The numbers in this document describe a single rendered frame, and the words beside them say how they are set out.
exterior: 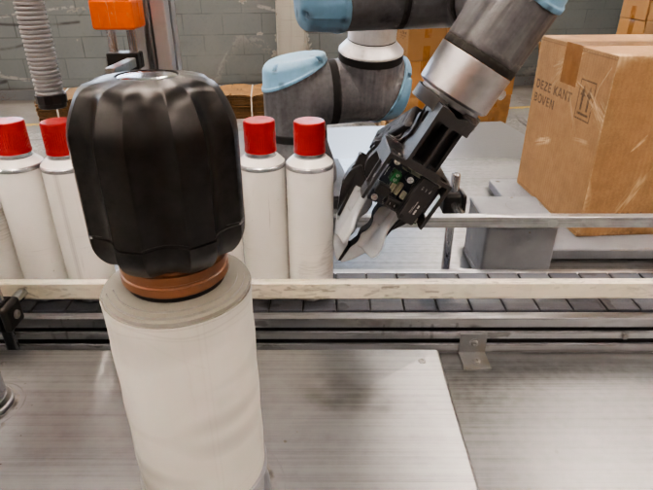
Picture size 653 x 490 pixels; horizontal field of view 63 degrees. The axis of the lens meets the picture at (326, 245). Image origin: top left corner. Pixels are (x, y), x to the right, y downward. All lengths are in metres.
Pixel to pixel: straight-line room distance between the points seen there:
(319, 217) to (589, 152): 0.46
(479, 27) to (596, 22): 6.68
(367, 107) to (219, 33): 5.09
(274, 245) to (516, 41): 0.31
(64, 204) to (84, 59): 5.66
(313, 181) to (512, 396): 0.30
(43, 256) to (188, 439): 0.38
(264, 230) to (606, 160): 0.53
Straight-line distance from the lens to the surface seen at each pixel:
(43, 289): 0.67
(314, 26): 0.58
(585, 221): 0.70
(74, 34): 6.25
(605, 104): 0.86
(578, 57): 0.94
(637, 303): 0.72
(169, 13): 0.72
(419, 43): 3.94
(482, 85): 0.52
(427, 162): 0.51
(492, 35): 0.52
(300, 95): 0.96
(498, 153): 1.36
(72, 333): 0.68
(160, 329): 0.29
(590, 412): 0.62
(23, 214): 0.65
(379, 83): 0.98
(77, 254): 0.65
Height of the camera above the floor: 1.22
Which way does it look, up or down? 27 degrees down
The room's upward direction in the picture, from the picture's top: straight up
